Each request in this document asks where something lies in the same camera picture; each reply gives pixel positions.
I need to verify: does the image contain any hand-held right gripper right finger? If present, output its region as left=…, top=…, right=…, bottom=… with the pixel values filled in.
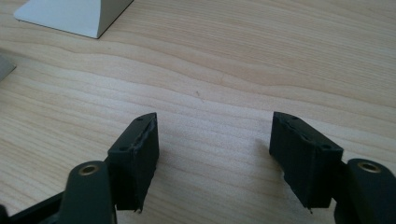
left=268, top=111, right=345, bottom=215

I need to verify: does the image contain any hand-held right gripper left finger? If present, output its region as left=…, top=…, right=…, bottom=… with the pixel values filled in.
left=106, top=112, right=161, bottom=214

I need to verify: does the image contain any white box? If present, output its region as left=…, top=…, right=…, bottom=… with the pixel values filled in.
left=13, top=0, right=134, bottom=40

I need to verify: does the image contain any grey flat object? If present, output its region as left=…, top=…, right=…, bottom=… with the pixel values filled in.
left=0, top=54, right=17, bottom=82

